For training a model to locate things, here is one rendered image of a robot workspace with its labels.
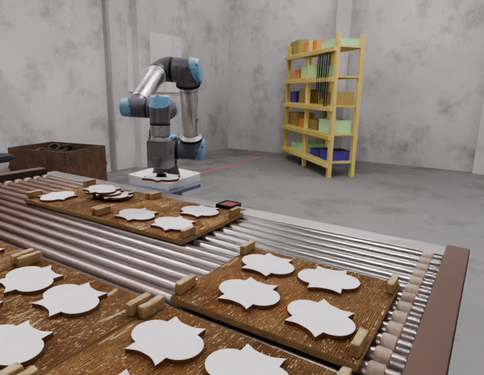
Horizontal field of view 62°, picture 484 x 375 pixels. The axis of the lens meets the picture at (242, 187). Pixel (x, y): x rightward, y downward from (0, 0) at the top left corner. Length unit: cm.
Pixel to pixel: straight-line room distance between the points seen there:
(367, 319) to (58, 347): 58
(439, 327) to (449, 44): 801
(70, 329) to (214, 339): 27
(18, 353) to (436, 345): 70
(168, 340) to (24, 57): 577
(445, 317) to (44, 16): 623
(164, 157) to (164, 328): 85
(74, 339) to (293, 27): 899
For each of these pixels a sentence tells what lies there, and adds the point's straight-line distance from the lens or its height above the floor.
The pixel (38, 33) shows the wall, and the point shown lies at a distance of 648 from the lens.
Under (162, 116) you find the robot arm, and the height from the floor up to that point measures 128.
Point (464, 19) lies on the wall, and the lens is 876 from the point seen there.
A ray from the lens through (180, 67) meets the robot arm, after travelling 193.
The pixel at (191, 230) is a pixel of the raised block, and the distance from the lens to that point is 126.
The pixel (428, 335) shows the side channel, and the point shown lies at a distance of 84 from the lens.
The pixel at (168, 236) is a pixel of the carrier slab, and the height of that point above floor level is 94.
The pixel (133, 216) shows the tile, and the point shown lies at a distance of 143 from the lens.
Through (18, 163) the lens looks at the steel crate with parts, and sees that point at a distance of 569.
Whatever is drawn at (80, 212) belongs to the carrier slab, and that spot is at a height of 94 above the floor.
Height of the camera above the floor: 137
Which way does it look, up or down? 13 degrees down
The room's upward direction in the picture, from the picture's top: 1 degrees clockwise
